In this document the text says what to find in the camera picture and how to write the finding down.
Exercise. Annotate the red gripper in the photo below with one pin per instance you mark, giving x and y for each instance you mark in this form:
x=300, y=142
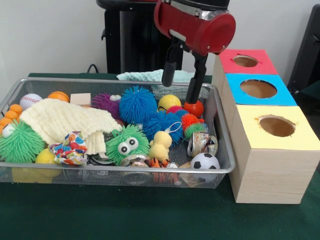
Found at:
x=200, y=34

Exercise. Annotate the yellow plush toy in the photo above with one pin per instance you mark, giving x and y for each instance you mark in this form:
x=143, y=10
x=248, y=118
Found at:
x=160, y=145

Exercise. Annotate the orange striped plush tiger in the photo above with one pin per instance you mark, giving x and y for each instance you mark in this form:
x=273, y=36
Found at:
x=159, y=163

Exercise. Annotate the cream waffle cloth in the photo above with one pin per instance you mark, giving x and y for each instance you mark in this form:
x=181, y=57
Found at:
x=60, y=120

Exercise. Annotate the clear mesh bin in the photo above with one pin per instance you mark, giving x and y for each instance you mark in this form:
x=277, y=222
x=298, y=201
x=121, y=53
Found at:
x=125, y=178

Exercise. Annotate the wooden box with three holes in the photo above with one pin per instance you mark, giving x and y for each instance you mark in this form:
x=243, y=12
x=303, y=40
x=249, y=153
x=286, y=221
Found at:
x=272, y=165

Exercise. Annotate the yellow-green ball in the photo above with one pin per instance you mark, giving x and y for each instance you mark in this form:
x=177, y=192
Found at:
x=169, y=102

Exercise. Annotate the mint green cloth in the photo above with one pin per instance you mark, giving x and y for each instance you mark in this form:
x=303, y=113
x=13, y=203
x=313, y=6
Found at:
x=145, y=76

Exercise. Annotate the red ball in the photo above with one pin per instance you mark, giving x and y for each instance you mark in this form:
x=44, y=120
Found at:
x=195, y=110

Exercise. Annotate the large blue spiky ball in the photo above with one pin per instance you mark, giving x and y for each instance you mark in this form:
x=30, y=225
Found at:
x=160, y=125

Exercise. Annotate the purple spiky ball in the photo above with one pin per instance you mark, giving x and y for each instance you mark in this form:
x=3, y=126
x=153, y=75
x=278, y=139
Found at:
x=105, y=103

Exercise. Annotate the small soccer ball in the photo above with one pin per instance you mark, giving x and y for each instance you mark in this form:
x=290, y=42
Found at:
x=205, y=161

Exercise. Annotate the green spiky ball with face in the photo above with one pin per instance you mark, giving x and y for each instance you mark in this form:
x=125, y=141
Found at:
x=127, y=145

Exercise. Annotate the small orange basketball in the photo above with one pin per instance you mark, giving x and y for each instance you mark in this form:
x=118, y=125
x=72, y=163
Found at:
x=59, y=96

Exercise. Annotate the black chair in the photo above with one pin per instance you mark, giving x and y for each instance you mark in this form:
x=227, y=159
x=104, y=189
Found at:
x=309, y=55

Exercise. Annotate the multicoloured patterned cloth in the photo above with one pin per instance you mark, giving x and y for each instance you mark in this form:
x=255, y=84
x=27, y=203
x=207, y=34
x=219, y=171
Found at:
x=70, y=150

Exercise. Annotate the dark green tablecloth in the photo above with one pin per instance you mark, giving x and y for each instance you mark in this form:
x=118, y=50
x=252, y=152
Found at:
x=150, y=215

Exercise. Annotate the white baseball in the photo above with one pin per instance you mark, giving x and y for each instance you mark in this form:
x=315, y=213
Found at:
x=30, y=100

